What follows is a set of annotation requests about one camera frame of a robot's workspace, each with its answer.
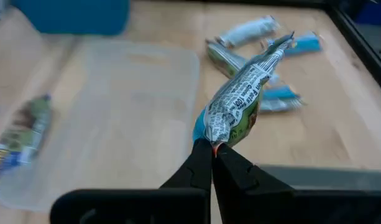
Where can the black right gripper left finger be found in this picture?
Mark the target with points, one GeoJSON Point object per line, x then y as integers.
{"type": "Point", "coordinates": [196, 171]}

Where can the blue plastic tray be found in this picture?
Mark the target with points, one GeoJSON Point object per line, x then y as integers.
{"type": "Point", "coordinates": [69, 15]}

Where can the green blue snack packet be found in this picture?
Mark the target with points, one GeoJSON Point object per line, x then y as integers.
{"type": "Point", "coordinates": [22, 137]}

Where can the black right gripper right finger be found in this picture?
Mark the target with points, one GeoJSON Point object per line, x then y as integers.
{"type": "Point", "coordinates": [236, 174]}

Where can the blue storage bin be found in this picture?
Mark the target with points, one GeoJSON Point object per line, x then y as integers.
{"type": "Point", "coordinates": [373, 14]}

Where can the blue-wrapped granola bar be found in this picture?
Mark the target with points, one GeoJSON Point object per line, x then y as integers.
{"type": "Point", "coordinates": [305, 45]}
{"type": "Point", "coordinates": [249, 31]}
{"type": "Point", "coordinates": [236, 99]}
{"type": "Point", "coordinates": [280, 96]}
{"type": "Point", "coordinates": [224, 59]}

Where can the clear plastic container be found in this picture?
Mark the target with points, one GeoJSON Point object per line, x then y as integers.
{"type": "Point", "coordinates": [115, 124]}

